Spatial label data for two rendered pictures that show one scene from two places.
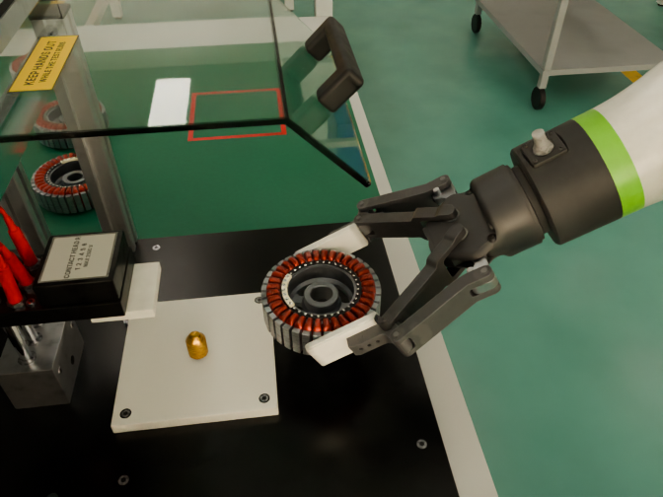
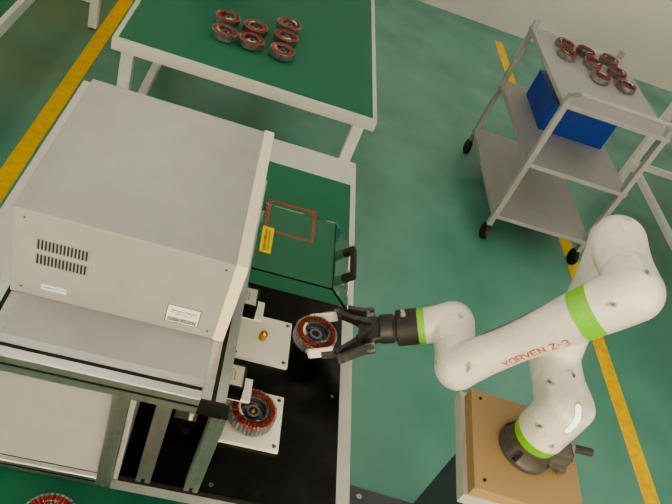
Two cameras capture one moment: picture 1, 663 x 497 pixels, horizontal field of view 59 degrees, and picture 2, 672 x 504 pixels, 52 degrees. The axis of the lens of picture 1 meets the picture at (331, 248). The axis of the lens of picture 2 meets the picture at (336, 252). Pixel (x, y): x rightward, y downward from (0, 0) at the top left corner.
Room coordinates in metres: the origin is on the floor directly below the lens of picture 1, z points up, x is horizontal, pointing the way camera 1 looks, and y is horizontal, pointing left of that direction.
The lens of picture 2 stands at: (-0.83, 0.20, 2.13)
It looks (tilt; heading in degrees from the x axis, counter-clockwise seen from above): 39 degrees down; 353
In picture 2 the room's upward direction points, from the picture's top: 25 degrees clockwise
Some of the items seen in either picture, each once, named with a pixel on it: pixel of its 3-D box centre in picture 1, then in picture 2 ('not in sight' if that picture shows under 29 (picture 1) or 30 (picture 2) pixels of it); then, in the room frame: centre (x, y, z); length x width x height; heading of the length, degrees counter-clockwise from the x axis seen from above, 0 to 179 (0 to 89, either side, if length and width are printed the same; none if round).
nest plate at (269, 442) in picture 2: not in sight; (249, 418); (0.13, 0.10, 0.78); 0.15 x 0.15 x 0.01; 7
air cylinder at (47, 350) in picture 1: (42, 357); not in sight; (0.35, 0.28, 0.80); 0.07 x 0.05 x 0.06; 7
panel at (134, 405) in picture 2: not in sight; (163, 313); (0.21, 0.37, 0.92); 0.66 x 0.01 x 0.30; 7
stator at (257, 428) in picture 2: not in sight; (252, 412); (0.13, 0.10, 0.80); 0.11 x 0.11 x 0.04
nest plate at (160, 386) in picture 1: (199, 355); (261, 339); (0.37, 0.13, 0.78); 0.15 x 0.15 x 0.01; 7
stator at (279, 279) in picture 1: (321, 299); (315, 335); (0.38, 0.01, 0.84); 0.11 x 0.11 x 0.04
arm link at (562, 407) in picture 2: not in sight; (555, 412); (0.32, -0.61, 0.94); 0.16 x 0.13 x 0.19; 3
